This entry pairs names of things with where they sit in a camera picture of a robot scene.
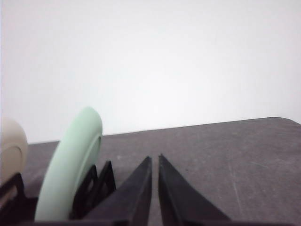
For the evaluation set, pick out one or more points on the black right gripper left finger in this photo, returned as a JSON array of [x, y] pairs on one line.
[[130, 204]]

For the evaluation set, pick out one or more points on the green plate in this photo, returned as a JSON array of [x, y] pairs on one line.
[[75, 153]]

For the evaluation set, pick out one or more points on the white plate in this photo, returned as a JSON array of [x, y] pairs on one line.
[[14, 149]]

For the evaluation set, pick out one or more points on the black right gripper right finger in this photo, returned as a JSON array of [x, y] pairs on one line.
[[182, 203]]

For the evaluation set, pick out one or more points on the black dish rack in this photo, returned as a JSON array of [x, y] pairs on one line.
[[93, 189]]

